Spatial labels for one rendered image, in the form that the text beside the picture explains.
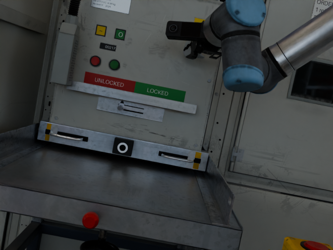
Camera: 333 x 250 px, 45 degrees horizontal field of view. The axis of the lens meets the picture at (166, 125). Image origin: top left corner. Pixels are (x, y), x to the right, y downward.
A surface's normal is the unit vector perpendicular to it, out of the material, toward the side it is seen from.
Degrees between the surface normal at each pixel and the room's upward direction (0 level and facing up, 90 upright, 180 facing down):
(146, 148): 90
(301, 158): 91
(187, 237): 90
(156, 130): 90
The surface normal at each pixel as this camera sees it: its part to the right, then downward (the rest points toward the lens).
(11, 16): 0.97, 0.21
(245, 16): 0.30, -0.21
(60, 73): 0.01, 0.10
